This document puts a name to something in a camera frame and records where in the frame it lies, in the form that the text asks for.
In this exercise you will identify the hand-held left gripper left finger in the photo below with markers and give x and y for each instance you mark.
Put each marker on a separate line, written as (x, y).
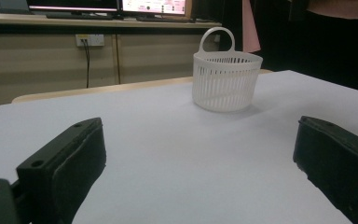
(65, 168)

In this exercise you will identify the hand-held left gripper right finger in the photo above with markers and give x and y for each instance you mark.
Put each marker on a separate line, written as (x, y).
(341, 161)

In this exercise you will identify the white plastic basket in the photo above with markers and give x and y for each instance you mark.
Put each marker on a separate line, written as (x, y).
(225, 81)

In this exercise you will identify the beige cabinet desk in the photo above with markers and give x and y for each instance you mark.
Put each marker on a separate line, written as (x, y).
(43, 62)

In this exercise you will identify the dark curtain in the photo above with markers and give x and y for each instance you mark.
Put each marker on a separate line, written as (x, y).
(323, 46)

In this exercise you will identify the white table sheet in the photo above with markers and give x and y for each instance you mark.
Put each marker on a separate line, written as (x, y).
(183, 155)

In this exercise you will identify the tan cloth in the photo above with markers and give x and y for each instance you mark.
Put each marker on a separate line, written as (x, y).
(345, 9)

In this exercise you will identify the black keyboard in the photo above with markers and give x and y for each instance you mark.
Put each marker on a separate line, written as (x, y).
(79, 16)
(164, 19)

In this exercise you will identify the pink cloth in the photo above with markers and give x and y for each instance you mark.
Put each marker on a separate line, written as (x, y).
(250, 28)

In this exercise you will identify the computer monitor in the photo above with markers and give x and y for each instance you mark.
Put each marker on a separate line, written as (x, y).
(154, 6)
(74, 4)

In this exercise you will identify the white wall outlet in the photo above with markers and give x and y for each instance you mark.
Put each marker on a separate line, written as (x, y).
(94, 39)

